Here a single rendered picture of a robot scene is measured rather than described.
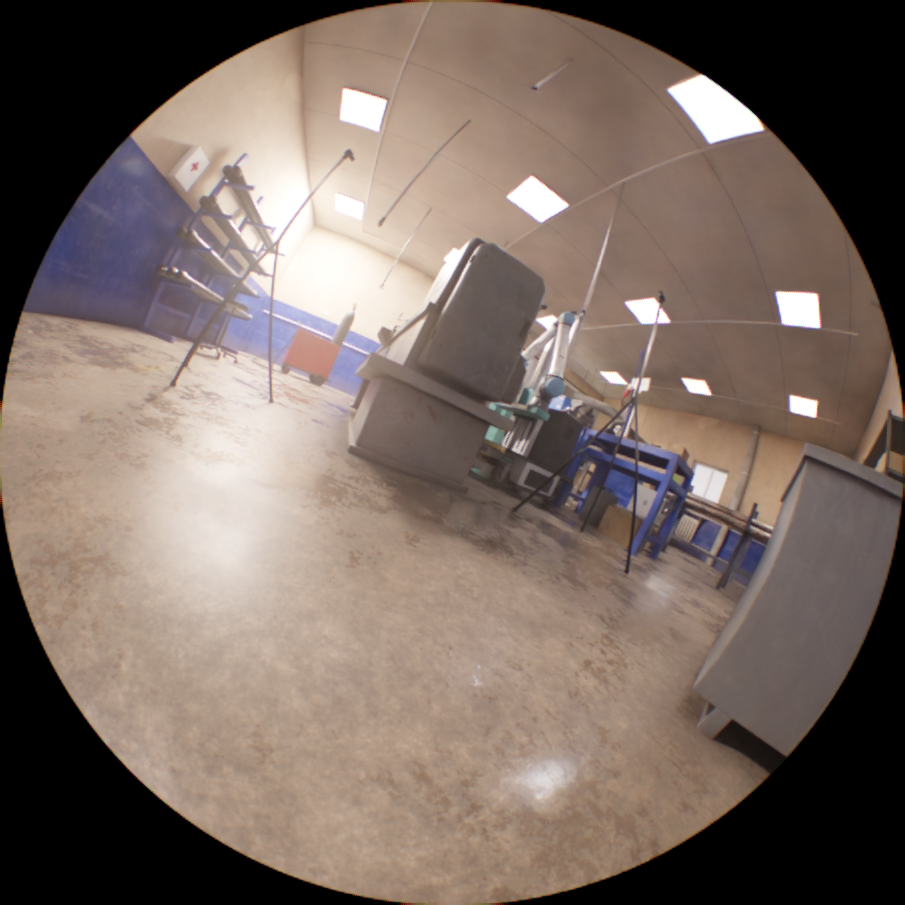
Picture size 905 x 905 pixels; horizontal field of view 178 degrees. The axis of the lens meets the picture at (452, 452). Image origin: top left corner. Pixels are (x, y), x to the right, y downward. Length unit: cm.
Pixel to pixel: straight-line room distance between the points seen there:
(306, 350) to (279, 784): 516
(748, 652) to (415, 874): 59
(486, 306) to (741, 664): 158
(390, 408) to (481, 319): 62
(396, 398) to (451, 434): 34
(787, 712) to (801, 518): 37
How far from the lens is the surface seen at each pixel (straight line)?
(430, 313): 149
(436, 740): 37
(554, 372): 233
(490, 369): 147
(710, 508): 369
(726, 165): 343
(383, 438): 140
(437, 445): 147
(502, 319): 153
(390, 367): 135
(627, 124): 334
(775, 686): 71
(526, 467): 240
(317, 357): 524
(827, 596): 69
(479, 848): 35
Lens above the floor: 31
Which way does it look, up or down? 5 degrees down
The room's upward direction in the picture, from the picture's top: 24 degrees clockwise
